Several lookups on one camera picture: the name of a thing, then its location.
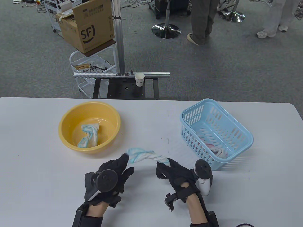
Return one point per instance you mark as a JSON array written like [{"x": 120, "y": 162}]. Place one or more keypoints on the person's left hand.
[{"x": 113, "y": 163}]

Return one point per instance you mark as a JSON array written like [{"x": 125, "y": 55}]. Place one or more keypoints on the person's right hand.
[{"x": 177, "y": 172}]

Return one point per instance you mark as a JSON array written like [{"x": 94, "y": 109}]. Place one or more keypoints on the pink-edged white dish cloth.
[{"x": 219, "y": 151}]

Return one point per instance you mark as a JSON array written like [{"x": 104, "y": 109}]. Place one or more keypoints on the person's right forearm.
[{"x": 196, "y": 210}]

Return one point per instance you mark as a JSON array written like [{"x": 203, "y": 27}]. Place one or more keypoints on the person's left forearm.
[{"x": 97, "y": 209}]

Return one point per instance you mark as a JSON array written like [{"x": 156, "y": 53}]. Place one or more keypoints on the black round tracking controller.
[
  {"x": 203, "y": 169},
  {"x": 107, "y": 181}
]

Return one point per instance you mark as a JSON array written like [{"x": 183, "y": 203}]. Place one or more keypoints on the yellow plastic basin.
[{"x": 111, "y": 115}]

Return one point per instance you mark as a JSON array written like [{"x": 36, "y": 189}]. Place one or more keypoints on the light blue plastic basket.
[{"x": 234, "y": 154}]

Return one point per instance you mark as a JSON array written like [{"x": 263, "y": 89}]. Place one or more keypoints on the black metal stand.
[{"x": 118, "y": 88}]

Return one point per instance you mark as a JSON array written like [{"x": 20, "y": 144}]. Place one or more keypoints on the white paper cup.
[{"x": 139, "y": 79}]

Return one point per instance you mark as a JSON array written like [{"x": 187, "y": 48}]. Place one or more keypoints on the brown flat packet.
[{"x": 81, "y": 66}]

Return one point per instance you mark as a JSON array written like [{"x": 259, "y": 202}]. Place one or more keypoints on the brown wooden board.
[{"x": 104, "y": 48}]

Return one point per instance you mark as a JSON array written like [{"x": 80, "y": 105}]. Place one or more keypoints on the brown cardboard box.
[{"x": 94, "y": 28}]

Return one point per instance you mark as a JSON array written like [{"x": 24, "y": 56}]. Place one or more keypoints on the chrome round base pole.
[
  {"x": 165, "y": 30},
  {"x": 232, "y": 16}
]

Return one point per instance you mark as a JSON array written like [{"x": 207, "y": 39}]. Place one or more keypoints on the white metal rack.
[{"x": 48, "y": 14}]

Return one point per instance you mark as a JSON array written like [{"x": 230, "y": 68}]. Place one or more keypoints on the black wheeled equipment base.
[{"x": 161, "y": 7}]

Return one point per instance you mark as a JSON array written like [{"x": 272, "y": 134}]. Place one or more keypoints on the aluminium profile rail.
[{"x": 94, "y": 75}]

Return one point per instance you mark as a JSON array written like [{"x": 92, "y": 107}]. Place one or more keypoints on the aluminium profile post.
[{"x": 119, "y": 47}]

